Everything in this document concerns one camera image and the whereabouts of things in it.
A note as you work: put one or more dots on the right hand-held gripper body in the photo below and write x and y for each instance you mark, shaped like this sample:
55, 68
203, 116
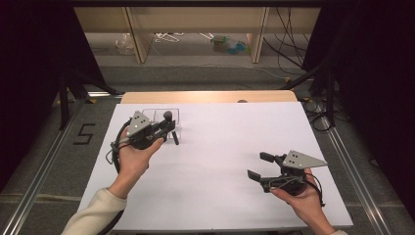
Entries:
300, 160

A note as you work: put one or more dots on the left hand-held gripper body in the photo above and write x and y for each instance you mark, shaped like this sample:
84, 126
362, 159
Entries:
138, 125

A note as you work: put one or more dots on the black makeup brush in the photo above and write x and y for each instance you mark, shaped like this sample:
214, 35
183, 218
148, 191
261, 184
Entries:
168, 116

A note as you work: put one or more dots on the clear plastic organizer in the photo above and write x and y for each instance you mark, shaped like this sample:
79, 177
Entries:
176, 114

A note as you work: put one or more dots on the person's left hand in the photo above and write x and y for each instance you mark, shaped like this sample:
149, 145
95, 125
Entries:
133, 163

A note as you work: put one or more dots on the person's right hand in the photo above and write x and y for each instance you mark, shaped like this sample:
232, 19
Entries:
305, 204

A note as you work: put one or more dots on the white table board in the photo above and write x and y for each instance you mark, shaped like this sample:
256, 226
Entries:
221, 156

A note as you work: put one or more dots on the wooden table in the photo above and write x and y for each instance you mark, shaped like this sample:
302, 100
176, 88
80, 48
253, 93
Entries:
208, 97

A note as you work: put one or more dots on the black tape floor mark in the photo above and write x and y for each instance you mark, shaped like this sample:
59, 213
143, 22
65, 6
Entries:
84, 133

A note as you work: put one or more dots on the black metal stand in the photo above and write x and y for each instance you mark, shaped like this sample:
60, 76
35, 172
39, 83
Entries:
326, 88
70, 88

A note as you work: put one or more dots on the clear plastic bag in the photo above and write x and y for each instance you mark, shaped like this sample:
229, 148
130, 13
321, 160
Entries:
124, 44

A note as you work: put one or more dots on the colourful plastic bag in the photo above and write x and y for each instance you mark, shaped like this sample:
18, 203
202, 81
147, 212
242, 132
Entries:
230, 45

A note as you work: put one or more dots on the dark curtain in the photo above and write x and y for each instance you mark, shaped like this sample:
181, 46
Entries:
29, 81
375, 81

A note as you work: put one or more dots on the beige shelf unit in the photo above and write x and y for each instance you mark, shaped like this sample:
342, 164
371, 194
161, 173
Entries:
195, 19

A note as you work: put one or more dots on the aluminium floor rail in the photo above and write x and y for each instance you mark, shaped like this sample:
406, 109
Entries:
355, 182
36, 182

